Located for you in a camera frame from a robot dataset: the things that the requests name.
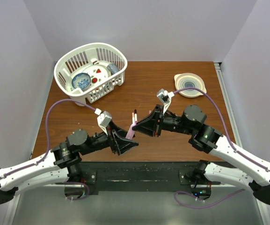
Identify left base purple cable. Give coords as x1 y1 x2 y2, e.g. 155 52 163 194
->
64 181 90 201

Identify white pink-end marker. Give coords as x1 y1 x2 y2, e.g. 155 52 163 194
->
131 112 135 124

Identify blue patterned bowl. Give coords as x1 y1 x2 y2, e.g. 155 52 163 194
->
72 73 91 90

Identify grey blue cup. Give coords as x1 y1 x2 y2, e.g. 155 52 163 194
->
107 63 120 75

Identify beige plate blue rings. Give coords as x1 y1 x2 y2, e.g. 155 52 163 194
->
173 73 207 98

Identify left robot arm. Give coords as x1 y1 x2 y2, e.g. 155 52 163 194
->
0 122 138 204

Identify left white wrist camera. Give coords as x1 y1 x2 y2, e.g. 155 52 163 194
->
97 111 112 133

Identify white strawberry plate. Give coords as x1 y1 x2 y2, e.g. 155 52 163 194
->
82 64 111 86

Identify white plastic dish basket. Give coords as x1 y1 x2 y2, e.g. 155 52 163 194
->
54 43 128 105

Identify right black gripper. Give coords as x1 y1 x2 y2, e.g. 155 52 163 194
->
132 104 194 137

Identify aluminium frame rail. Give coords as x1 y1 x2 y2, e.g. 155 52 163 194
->
213 62 270 225

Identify purple highlighter pen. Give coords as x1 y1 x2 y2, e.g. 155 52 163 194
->
125 123 136 140

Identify white black-tip marker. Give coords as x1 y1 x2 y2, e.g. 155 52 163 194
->
134 109 138 123

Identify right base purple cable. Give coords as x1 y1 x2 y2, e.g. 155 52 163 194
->
173 188 247 209

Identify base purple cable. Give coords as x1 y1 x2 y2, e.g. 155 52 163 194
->
64 181 90 201
173 188 247 209

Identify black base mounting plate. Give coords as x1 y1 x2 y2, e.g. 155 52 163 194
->
52 160 222 195

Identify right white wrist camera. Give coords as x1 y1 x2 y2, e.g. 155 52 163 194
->
157 89 175 114

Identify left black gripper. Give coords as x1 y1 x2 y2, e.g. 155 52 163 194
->
80 120 139 155

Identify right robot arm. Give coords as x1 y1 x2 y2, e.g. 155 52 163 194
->
132 105 270 205

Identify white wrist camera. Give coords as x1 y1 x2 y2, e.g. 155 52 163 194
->
157 89 175 114
97 111 112 133

